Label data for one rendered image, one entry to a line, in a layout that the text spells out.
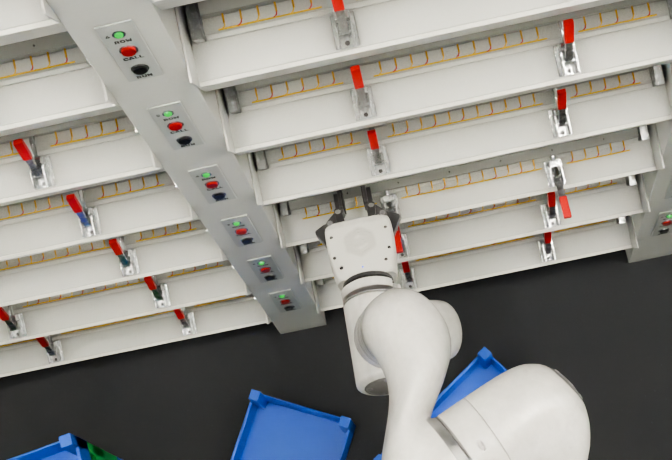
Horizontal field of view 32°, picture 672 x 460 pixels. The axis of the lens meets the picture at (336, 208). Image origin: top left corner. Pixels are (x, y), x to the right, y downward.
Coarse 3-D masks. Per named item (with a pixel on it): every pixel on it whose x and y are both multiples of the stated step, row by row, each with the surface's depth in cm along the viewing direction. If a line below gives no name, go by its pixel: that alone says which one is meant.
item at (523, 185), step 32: (640, 128) 184; (576, 160) 187; (608, 160) 187; (640, 160) 187; (416, 192) 189; (448, 192) 189; (480, 192) 188; (512, 192) 188; (544, 192) 188; (288, 224) 190; (320, 224) 190
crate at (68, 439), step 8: (64, 440) 184; (72, 440) 184; (80, 440) 189; (40, 448) 187; (48, 448) 187; (56, 448) 189; (64, 448) 184; (72, 448) 186; (80, 448) 187; (16, 456) 187; (24, 456) 187; (32, 456) 189; (40, 456) 190; (48, 456) 191; (56, 456) 191; (64, 456) 191; (72, 456) 191; (80, 456) 185; (88, 456) 190
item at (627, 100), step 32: (512, 96) 168; (544, 96) 170; (576, 96) 169; (608, 96) 169; (640, 96) 169; (384, 128) 171; (416, 128) 171; (448, 128) 170; (480, 128) 170; (512, 128) 170; (544, 128) 170; (576, 128) 169; (608, 128) 169; (256, 160) 170; (288, 160) 171; (320, 160) 172; (352, 160) 171; (384, 160) 169; (416, 160) 171; (448, 160) 171; (256, 192) 167; (288, 192) 172; (320, 192) 172
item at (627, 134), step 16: (560, 144) 185; (576, 144) 185; (592, 144) 185; (624, 144) 186; (480, 160) 186; (496, 160) 186; (512, 160) 186; (528, 160) 187; (416, 176) 187; (432, 176) 186; (448, 176) 186; (496, 176) 187; (336, 192) 187; (352, 192) 187; (352, 208) 189
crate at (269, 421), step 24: (264, 408) 230; (288, 408) 230; (240, 432) 224; (264, 432) 229; (288, 432) 228; (312, 432) 227; (336, 432) 227; (240, 456) 227; (264, 456) 227; (288, 456) 226; (312, 456) 226; (336, 456) 225
